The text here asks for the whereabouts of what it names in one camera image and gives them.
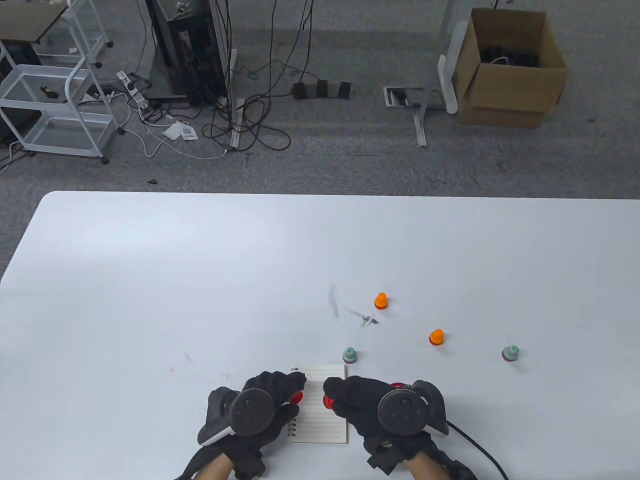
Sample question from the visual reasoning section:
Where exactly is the metal floor outlet box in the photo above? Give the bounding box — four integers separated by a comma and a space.
383, 86, 446, 111

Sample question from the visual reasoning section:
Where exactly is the brown cardboard box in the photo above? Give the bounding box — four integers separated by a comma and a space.
452, 7, 571, 130

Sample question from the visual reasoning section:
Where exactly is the brown wooden side table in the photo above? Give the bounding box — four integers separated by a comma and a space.
0, 2, 68, 46

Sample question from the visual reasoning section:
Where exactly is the bundle of black cords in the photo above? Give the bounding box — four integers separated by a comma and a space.
480, 44, 541, 68

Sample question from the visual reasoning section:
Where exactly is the black grey handheld controller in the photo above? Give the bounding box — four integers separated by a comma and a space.
377, 380, 449, 439
197, 387, 277, 447

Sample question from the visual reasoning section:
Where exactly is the white paper tag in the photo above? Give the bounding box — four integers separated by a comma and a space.
163, 120, 199, 142

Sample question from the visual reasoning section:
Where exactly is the white cable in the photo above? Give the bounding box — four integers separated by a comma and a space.
120, 92, 231, 162

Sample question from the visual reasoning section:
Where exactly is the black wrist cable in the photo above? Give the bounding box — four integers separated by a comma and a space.
445, 421, 511, 480

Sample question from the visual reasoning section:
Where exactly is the white power strip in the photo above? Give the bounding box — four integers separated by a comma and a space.
116, 71, 150, 110

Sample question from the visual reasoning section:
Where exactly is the black foot pedal switch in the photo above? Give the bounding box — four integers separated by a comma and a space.
291, 80, 353, 101

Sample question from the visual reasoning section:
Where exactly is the aluminium floor rail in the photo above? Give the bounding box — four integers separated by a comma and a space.
229, 97, 246, 151

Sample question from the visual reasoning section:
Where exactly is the white plastic bar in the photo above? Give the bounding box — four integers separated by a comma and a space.
437, 20, 468, 116

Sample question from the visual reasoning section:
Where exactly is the spiral lined notebook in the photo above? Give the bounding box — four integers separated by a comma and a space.
289, 364, 348, 445

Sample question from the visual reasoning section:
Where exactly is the person's left hand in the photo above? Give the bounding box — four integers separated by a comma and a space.
197, 371, 308, 478

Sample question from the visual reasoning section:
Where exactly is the grey metal table leg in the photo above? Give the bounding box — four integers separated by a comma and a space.
412, 0, 458, 148

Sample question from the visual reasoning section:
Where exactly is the white wire cart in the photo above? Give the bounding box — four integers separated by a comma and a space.
0, 0, 126, 166

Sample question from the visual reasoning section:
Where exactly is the person's right hand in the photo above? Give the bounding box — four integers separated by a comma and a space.
323, 376, 436, 473

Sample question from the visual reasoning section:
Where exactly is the black computer cabinet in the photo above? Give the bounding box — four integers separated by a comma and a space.
144, 0, 232, 107

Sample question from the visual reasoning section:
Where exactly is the tangle of black cables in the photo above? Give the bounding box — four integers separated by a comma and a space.
202, 0, 321, 153

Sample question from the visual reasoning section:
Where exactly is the person's right forearm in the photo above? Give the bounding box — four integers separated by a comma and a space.
402, 450, 476, 480

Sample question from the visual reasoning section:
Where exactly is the person's left forearm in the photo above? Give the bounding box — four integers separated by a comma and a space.
175, 447, 236, 480

